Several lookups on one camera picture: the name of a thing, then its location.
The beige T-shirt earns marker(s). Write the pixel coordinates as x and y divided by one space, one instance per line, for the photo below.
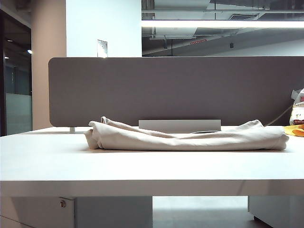
185 141

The grey desk divider panel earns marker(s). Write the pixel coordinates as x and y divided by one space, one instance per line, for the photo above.
178 88

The red ceiling sign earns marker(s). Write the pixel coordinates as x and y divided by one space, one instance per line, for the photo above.
198 42

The long ceiling light strip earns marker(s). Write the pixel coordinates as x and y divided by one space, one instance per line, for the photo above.
213 23

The round silver drawer lock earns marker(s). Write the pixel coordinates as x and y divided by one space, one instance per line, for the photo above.
62 203

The ceiling air vent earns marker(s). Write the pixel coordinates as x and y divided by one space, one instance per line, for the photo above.
243 17

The yellow cloth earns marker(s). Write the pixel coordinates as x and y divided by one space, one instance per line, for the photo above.
293 131

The clear plastic snack bag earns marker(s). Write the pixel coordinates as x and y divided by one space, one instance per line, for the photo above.
298 111

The white drawer cabinet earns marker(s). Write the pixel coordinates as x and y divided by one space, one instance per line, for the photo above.
35 213

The white side cabinet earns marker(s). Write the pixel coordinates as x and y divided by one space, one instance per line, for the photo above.
278 209

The white divider support bracket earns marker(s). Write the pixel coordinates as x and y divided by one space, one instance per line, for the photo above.
72 130

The silver wall plate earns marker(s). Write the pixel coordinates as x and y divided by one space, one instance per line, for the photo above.
102 48

